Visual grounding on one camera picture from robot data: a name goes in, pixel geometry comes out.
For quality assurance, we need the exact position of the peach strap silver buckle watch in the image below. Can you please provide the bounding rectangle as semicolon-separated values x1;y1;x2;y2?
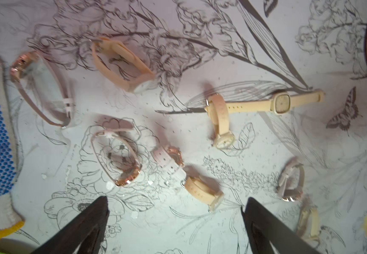
91;37;156;94

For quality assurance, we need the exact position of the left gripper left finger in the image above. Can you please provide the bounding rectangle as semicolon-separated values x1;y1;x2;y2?
33;196;110;254

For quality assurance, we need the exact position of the pink strap round watch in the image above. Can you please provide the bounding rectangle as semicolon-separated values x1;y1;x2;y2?
9;51;73;129

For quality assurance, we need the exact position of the rose gold pink watch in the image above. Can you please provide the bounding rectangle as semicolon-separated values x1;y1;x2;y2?
90;128;142;187

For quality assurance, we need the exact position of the square silver face watch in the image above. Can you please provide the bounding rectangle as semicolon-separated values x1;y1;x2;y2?
152;146;187;188

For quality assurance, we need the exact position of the white strap watch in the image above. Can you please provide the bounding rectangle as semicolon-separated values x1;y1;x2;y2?
277;157;305;202

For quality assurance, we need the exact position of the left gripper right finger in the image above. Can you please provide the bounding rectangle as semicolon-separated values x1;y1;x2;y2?
241;197;318;254

